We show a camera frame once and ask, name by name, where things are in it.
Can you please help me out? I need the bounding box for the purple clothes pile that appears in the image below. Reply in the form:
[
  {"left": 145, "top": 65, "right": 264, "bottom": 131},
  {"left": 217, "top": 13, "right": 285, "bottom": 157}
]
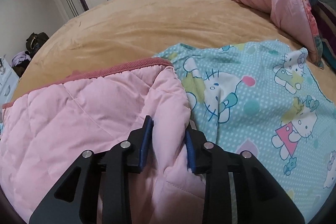
[{"left": 11, "top": 51, "right": 31, "bottom": 68}]

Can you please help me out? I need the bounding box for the white drawer chest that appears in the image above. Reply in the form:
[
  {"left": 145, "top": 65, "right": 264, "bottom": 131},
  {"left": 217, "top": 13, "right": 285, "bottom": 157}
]
[{"left": 0, "top": 56, "right": 19, "bottom": 106}]

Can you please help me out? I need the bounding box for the tan bed blanket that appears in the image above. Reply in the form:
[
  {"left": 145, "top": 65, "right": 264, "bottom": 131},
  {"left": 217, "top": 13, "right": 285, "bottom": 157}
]
[{"left": 13, "top": 0, "right": 302, "bottom": 98}]

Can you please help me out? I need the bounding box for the hello kitty blue sheet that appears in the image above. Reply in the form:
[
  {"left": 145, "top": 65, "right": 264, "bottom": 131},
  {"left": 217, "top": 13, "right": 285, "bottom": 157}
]
[{"left": 159, "top": 40, "right": 335, "bottom": 222}]

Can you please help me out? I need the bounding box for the striped dark pillow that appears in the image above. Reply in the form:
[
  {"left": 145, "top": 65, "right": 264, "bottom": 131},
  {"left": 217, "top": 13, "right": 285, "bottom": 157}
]
[{"left": 315, "top": 1, "right": 335, "bottom": 71}]

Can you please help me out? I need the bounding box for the black backpack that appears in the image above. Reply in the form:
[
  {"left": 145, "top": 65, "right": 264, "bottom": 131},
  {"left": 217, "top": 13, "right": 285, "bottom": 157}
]
[{"left": 26, "top": 32, "right": 49, "bottom": 54}]

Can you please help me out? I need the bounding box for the pink quilted jacket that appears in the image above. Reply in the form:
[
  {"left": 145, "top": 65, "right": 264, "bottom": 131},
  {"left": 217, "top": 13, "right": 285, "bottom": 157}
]
[{"left": 1, "top": 58, "right": 205, "bottom": 223}]

